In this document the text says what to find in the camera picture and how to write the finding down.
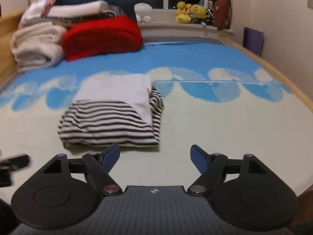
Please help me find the white folded blanket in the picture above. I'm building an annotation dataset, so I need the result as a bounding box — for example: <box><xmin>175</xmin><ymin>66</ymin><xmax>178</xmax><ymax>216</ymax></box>
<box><xmin>10</xmin><ymin>22</ymin><xmax>67</xmax><ymax>72</ymax></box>

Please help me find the purple box by wall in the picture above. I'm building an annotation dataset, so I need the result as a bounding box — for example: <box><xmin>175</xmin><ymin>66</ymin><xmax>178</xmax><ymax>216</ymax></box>
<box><xmin>242</xmin><ymin>27</ymin><xmax>264</xmax><ymax>56</ymax></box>

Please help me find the yellow plush toy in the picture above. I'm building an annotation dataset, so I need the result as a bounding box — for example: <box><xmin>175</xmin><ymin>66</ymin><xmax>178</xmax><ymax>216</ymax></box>
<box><xmin>189</xmin><ymin>4</ymin><xmax>207</xmax><ymax>19</ymax></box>
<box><xmin>174</xmin><ymin>2</ymin><xmax>192</xmax><ymax>23</ymax></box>

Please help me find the white round plush toy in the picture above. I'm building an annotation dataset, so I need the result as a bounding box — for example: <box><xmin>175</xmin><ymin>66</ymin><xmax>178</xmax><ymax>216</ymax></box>
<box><xmin>134</xmin><ymin>3</ymin><xmax>153</xmax><ymax>23</ymax></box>

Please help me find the dark red plush pillow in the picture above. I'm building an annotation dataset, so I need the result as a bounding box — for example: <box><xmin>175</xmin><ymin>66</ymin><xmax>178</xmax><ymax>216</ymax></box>
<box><xmin>213</xmin><ymin>0</ymin><xmax>232</xmax><ymax>31</ymax></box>

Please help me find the white folded towel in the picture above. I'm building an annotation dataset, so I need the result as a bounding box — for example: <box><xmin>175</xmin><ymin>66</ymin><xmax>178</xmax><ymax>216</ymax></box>
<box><xmin>46</xmin><ymin>1</ymin><xmax>110</xmax><ymax>18</ymax></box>

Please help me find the pink white cloth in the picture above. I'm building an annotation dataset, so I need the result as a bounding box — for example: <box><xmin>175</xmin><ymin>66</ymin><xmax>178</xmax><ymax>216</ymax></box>
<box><xmin>18</xmin><ymin>0</ymin><xmax>56</xmax><ymax>29</ymax></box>

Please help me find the black white striped garment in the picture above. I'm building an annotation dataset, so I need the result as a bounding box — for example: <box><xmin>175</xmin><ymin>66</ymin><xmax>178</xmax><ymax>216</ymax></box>
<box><xmin>57</xmin><ymin>73</ymin><xmax>164</xmax><ymax>148</ymax></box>

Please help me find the red folded blanket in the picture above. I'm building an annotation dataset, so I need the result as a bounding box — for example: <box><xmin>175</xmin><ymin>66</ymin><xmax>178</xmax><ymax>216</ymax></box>
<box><xmin>61</xmin><ymin>15</ymin><xmax>143</xmax><ymax>61</ymax></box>

